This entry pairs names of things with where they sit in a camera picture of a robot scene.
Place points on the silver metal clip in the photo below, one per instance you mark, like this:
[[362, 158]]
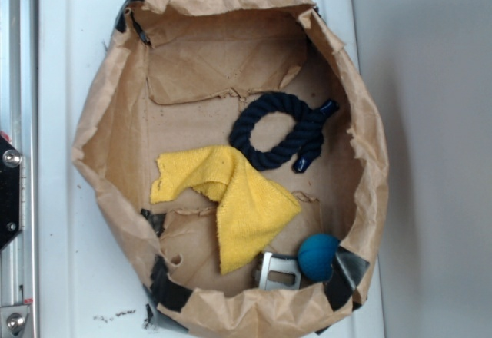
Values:
[[277, 271]]

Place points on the silver corner bracket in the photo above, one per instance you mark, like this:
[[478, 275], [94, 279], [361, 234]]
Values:
[[15, 321]]

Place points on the black mounting bracket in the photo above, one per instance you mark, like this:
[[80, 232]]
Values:
[[10, 191]]

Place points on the brown paper-lined bin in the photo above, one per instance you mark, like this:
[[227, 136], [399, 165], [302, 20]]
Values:
[[177, 75]]

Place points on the white plastic tray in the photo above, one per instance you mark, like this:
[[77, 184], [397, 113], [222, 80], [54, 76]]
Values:
[[87, 287]]

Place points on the blue rubber ball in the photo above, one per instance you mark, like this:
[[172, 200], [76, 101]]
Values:
[[315, 256]]

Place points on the yellow microfiber cloth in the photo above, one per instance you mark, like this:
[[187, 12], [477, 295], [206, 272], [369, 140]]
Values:
[[252, 210]]

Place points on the aluminium frame rail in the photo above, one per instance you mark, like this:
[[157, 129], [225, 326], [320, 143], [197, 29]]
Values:
[[19, 266]]

